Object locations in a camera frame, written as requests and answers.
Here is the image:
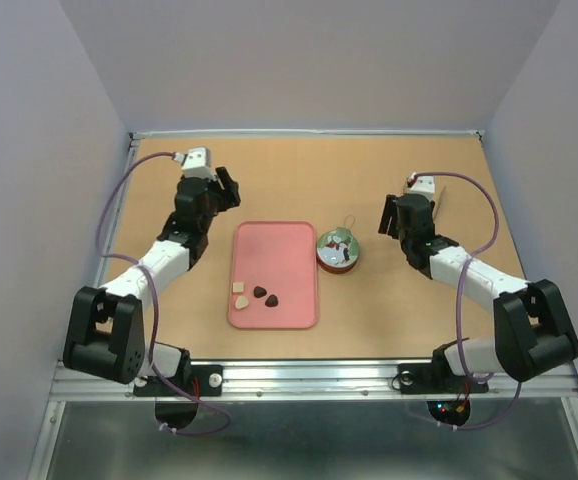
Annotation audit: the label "dark heart chocolate bottom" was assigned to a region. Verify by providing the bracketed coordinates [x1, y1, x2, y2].
[265, 294, 279, 307]

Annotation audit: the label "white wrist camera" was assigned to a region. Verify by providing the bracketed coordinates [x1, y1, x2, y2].
[403, 173, 436, 201]
[173, 147, 217, 181]

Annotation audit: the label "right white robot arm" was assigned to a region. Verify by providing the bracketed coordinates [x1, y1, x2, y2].
[378, 194, 578, 390]

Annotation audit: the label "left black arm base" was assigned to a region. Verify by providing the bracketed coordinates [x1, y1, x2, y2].
[132, 343, 230, 436]

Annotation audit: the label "red round tin box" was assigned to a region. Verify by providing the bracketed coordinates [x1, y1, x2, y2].
[316, 253, 358, 274]

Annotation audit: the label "metal tongs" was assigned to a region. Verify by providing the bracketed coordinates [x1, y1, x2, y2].
[432, 185, 446, 220]

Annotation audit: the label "dark heart chocolate left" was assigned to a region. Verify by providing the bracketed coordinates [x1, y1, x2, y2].
[253, 286, 269, 299]

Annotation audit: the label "pink plastic tray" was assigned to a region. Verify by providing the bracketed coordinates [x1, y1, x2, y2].
[228, 221, 319, 330]

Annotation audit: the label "aluminium table frame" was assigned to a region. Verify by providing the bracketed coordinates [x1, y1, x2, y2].
[29, 135, 578, 479]

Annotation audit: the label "white heart chocolate bottom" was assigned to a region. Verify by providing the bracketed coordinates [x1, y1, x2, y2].
[234, 296, 249, 310]

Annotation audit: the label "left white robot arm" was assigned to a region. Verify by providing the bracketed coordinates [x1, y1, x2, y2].
[63, 167, 240, 394]

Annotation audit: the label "aluminium front rail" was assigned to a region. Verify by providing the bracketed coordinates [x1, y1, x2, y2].
[49, 359, 578, 403]

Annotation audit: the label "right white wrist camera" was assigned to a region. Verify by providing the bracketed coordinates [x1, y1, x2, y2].
[403, 173, 436, 201]

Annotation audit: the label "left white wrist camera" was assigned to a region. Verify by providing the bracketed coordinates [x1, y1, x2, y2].
[173, 147, 217, 181]

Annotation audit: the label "red round tin lid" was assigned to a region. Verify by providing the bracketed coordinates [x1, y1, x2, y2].
[315, 215, 360, 259]

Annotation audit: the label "dark heart chocolate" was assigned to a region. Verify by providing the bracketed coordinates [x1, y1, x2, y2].
[253, 286, 269, 299]
[265, 294, 279, 307]

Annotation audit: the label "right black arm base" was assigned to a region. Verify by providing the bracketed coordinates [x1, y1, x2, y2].
[391, 359, 489, 427]

